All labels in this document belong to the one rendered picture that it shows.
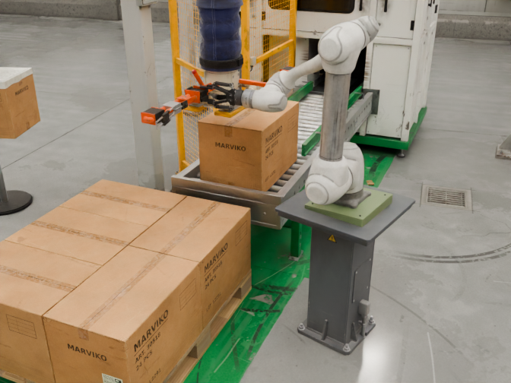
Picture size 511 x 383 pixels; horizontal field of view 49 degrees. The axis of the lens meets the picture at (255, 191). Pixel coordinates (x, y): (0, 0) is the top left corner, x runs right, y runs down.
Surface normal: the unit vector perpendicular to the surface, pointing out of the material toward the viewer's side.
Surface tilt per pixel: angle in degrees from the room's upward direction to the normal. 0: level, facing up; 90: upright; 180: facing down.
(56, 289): 0
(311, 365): 0
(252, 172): 90
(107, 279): 0
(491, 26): 90
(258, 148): 90
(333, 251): 90
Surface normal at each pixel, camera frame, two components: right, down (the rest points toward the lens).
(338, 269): -0.61, 0.34
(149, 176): -0.39, 0.40
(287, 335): 0.00, -0.90
